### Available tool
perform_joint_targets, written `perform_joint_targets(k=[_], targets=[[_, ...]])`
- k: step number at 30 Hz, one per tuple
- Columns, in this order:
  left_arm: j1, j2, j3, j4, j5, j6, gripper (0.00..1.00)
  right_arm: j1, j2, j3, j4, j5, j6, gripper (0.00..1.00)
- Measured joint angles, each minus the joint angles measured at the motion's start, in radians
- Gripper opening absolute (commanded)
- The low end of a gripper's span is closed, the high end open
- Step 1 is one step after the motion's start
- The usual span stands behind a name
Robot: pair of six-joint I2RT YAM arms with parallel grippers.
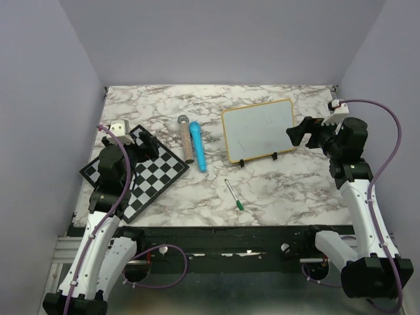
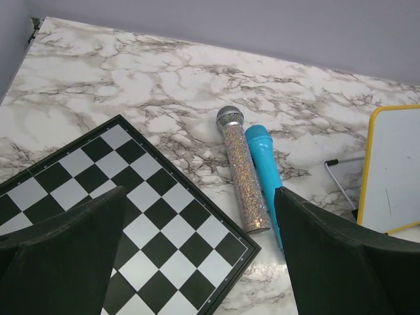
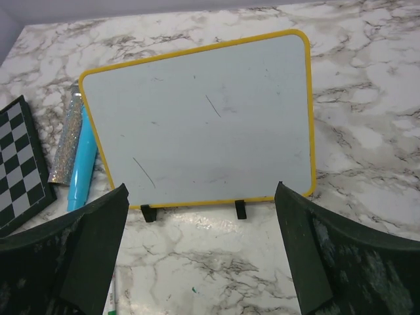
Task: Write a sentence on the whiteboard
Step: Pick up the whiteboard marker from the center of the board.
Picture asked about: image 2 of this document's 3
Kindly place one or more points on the black white chessboard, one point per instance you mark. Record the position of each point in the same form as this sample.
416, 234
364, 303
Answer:
178, 253

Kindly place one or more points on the metal wire whiteboard stand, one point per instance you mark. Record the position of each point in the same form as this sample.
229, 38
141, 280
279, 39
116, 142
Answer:
346, 173

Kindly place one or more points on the blue toy microphone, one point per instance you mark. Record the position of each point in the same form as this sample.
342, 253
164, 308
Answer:
260, 145

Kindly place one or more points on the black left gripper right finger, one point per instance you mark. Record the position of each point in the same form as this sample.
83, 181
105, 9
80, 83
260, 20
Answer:
339, 267

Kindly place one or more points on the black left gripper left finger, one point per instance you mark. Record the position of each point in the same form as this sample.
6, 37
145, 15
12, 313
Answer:
63, 265

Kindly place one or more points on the yellow framed whiteboard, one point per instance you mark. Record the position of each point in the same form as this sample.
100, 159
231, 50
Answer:
389, 199

